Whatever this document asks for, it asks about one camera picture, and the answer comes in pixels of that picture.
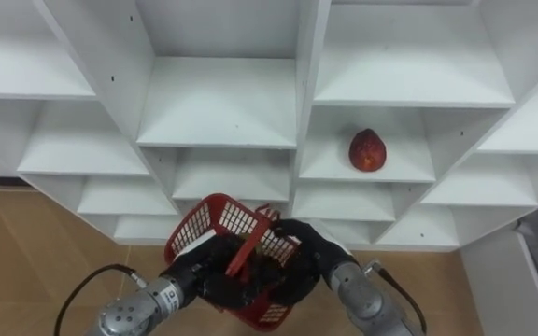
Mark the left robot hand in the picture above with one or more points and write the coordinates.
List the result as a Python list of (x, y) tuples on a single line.
[(213, 275)]

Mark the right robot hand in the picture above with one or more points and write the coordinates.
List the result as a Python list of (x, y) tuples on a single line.
[(318, 249)]

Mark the red plastic mesh basket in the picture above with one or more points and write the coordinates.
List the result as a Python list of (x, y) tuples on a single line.
[(222, 210)]

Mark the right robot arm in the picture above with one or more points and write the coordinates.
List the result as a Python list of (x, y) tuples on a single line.
[(367, 298)]

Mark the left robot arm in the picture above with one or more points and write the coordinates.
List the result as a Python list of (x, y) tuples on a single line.
[(138, 310)]

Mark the red fruit soft toy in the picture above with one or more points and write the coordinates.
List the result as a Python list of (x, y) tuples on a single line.
[(367, 151)]

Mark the white cubby shelf unit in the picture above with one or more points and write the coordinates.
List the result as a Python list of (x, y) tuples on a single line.
[(217, 102)]

